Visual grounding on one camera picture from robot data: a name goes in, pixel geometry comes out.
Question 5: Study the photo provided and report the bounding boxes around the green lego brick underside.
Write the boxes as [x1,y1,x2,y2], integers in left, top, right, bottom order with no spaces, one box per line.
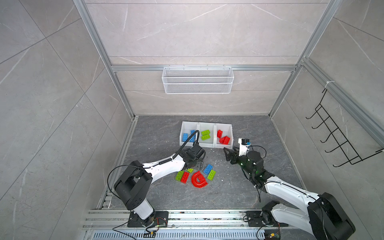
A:
[207,170,216,181]

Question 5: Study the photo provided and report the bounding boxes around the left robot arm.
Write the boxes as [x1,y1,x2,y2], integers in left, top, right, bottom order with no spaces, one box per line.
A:
[113,144,206,226]

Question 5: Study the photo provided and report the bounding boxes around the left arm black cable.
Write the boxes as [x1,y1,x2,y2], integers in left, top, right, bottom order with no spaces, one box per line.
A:
[173,129,201,158]

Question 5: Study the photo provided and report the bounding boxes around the white wire mesh basket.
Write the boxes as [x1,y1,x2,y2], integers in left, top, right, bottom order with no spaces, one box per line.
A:
[162,67,235,95]

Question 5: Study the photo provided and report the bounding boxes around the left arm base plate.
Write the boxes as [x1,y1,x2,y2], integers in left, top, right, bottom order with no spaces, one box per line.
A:
[127,211,169,228]

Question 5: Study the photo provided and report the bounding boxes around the metal front rail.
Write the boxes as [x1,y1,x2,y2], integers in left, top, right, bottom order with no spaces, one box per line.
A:
[81,209,314,240]

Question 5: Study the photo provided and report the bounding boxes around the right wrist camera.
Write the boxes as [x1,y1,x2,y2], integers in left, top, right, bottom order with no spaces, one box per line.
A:
[238,138,251,157]

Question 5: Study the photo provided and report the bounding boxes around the blue lego brick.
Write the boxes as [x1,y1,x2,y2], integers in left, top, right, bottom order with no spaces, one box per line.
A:
[190,130,196,143]
[182,133,189,142]

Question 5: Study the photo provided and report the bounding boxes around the white three-compartment bin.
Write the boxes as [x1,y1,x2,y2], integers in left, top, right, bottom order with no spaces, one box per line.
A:
[179,122,234,149]

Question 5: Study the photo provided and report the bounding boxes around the black wire hook rack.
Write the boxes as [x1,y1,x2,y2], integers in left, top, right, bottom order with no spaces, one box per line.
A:
[306,89,384,168]

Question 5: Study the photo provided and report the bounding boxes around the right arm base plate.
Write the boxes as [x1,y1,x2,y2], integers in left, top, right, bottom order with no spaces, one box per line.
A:
[243,211,289,227]

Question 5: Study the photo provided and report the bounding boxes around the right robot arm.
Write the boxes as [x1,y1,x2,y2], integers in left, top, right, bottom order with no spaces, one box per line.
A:
[224,145,356,240]

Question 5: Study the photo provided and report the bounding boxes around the blue lego brick underside up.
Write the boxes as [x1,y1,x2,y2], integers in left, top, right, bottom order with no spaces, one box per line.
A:
[203,164,213,175]

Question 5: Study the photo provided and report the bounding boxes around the red lego brick bottom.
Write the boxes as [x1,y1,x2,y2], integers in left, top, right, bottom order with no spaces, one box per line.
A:
[223,136,231,145]

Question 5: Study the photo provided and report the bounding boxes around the red arch lego piece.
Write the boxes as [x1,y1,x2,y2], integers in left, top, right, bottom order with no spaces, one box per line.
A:
[191,171,208,188]

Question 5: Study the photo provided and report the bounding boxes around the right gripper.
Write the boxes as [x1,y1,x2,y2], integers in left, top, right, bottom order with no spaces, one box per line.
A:
[224,145,256,178]

